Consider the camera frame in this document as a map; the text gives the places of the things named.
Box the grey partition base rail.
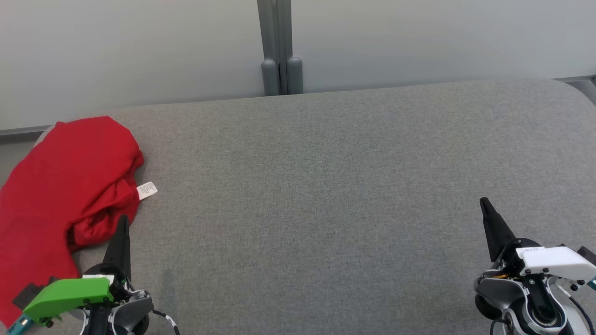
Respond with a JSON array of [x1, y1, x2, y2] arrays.
[[554, 75, 596, 105], [0, 125, 54, 144]]

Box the left camera cable teal plug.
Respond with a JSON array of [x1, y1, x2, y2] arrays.
[[7, 314, 34, 335]]

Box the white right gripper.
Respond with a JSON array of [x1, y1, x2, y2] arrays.
[[480, 197, 596, 282]]

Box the grey double partition post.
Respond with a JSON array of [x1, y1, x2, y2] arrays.
[[257, 0, 303, 96]]

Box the right camera cable teal plug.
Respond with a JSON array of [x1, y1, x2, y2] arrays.
[[554, 277, 596, 335]]

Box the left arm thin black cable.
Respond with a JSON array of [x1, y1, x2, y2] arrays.
[[151, 309, 180, 335]]

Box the camera cable teal plug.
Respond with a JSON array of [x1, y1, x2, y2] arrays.
[[554, 277, 596, 335], [7, 314, 34, 335]]

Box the red shorts with white trim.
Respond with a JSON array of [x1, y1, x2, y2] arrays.
[[0, 116, 145, 326]]

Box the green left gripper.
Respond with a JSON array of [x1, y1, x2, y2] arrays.
[[23, 215, 132, 322]]

